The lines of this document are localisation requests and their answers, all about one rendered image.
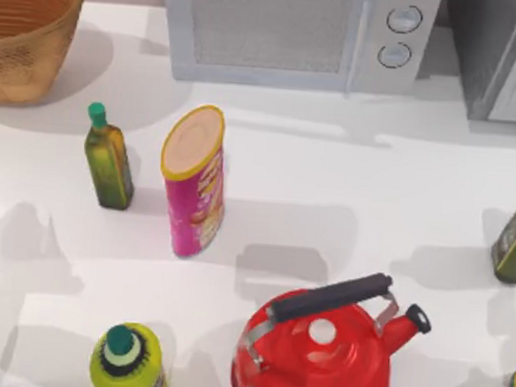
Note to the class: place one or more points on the pink chips can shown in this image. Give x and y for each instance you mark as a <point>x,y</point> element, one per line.
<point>196,185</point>

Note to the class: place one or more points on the green oil bottle with cap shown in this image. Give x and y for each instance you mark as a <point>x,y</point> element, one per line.
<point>108,161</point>

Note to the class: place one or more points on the pale microwave oven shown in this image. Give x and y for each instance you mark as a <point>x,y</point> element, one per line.
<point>269,30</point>

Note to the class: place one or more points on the red kettle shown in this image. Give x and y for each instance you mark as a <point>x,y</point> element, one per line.
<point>318,348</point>

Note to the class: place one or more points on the microwave knob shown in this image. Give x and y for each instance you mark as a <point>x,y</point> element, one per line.
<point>394,55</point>
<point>404,17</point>

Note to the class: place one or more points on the yellow-green bottle with teal cap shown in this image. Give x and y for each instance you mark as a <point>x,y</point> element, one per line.
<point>128,364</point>

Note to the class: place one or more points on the woven wicker basket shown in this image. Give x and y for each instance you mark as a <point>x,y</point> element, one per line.
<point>20,44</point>

